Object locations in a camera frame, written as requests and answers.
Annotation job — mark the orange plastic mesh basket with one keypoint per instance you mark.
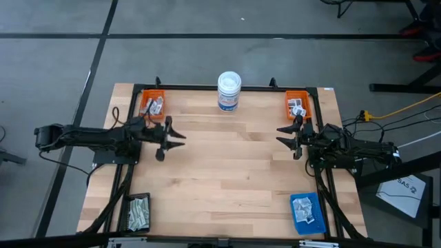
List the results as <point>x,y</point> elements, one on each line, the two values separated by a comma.
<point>288,100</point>
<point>151,93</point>

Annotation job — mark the plain white packet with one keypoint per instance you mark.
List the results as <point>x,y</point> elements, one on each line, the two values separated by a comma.
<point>303,202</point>

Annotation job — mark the blue plastic mesh basket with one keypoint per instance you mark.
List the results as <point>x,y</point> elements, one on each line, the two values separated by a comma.
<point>318,206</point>

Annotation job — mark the green striped bandage wrapper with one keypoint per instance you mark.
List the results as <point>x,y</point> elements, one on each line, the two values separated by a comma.
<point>145,204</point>
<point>146,222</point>
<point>136,205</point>
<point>140,214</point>
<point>145,213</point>
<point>136,225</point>
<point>132,215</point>

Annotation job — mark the white printed paper sheet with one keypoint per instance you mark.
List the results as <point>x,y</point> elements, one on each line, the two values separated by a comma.
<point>401,194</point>

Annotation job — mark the person's leg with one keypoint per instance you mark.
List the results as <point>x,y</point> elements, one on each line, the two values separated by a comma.
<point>432,20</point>

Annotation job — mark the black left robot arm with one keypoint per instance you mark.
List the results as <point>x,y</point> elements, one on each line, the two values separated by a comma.
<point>89,137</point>

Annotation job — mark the large white gauze packet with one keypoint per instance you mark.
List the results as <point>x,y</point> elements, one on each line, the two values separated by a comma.
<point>300,213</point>

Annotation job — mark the silver metal bracket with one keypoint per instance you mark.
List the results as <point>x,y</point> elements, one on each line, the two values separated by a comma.
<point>127,242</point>
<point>318,244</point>

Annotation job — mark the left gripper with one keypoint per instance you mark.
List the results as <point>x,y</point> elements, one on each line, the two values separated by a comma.
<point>151,132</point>

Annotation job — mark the black rig beam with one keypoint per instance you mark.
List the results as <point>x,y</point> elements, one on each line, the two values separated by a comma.
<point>41,242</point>

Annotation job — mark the white wipes canister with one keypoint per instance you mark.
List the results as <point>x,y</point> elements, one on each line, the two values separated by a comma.
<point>229,91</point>

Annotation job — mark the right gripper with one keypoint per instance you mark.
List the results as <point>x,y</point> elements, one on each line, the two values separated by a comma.
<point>315,143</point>

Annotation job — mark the yellow power plug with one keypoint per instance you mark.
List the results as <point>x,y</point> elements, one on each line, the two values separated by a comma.
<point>367,115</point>

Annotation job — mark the black diagonal beam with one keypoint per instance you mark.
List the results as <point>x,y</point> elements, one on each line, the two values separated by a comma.
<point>396,171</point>

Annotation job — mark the black furniture legs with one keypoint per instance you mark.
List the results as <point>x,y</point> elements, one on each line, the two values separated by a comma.
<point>411,8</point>

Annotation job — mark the black stand platform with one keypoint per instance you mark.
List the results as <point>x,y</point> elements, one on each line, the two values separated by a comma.
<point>429,193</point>

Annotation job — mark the grey stand foot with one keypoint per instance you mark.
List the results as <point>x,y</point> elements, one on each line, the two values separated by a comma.
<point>10,157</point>

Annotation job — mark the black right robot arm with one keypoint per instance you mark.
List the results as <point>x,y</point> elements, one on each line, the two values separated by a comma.
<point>372,151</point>

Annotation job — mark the black stand foot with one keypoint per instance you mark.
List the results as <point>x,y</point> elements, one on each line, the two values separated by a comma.
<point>396,88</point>

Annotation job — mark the black plastic mesh basket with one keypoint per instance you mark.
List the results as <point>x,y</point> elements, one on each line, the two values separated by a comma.
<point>126,206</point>

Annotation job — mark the white packet black print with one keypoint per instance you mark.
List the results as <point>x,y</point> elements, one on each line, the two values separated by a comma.
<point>292,111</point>
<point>302,111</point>
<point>310,219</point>
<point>295,102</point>
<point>297,108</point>

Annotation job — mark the person's shoe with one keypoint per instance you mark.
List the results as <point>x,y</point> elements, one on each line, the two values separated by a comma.
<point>411,31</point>
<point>427,56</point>

